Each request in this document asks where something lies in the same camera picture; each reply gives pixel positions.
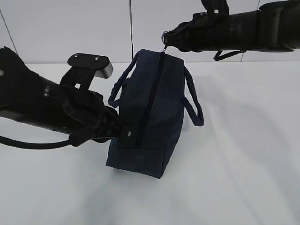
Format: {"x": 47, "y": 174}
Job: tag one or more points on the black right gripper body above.
{"x": 189, "y": 36}

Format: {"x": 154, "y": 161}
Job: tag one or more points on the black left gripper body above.
{"x": 104, "y": 125}

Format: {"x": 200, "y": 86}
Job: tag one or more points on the navy blue fabric lunch bag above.
{"x": 152, "y": 95}

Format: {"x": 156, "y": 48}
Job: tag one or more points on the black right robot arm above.
{"x": 274, "y": 28}

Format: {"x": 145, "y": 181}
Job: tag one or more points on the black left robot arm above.
{"x": 68, "y": 107}

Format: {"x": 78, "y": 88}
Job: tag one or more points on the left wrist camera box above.
{"x": 84, "y": 67}

